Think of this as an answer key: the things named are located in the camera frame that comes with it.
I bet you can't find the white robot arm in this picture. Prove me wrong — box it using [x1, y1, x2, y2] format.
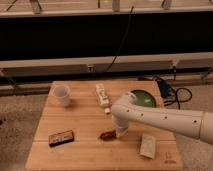
[111, 92, 213, 145]

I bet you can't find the white paper packet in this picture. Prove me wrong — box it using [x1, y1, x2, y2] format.
[140, 133, 156, 159]

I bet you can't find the white tube with cap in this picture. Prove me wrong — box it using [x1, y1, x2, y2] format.
[96, 84, 110, 114]

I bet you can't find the green bowl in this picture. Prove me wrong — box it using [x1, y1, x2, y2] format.
[132, 90, 157, 108]

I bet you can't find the dark chocolate bar box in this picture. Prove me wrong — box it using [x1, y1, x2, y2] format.
[49, 130, 74, 147]

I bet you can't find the white plastic cup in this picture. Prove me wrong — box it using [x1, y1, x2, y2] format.
[53, 85, 71, 107]

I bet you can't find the black cable bundle on floor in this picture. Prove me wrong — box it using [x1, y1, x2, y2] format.
[138, 75, 193, 111]

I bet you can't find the black hanging cable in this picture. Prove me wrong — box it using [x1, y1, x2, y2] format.
[101, 5, 135, 74]

